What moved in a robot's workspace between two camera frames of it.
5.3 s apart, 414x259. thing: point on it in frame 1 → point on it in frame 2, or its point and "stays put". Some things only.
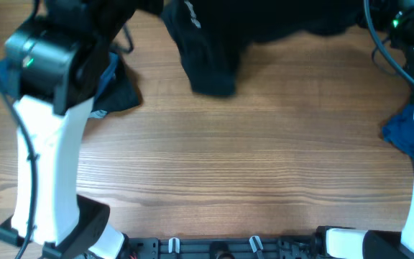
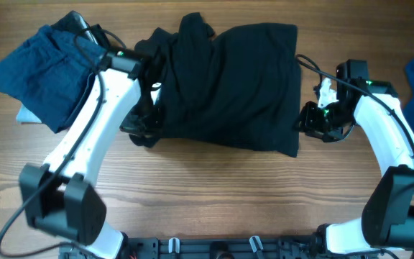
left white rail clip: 177,244 stays put
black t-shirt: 214,34 → 237,88
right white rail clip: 253,244 stays put
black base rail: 223,248 stays put
